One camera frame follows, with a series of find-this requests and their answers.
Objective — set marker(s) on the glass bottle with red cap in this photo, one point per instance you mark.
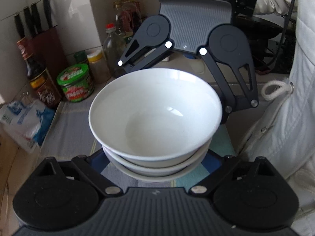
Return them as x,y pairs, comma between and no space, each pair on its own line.
112,49

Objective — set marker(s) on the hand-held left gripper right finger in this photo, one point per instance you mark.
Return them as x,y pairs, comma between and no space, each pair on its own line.
211,161

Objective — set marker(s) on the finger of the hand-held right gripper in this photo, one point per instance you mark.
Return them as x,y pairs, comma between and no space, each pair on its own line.
221,88
150,56

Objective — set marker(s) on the small green lidded jar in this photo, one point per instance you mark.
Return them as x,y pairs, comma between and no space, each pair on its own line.
81,57

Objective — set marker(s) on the dark soy sauce bottle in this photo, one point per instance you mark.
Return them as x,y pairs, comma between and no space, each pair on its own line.
41,83

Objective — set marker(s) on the bottle with red label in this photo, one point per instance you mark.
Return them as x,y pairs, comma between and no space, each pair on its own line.
126,0

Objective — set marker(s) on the brown knife block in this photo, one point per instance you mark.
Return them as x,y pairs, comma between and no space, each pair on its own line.
54,51

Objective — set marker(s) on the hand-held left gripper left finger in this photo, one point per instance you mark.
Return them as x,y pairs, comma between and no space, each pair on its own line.
96,161

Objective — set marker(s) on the white blue salt bag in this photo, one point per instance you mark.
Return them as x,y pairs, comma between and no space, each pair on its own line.
22,120

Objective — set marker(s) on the yellow lidded spice jar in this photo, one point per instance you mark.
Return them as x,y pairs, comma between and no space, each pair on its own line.
98,66

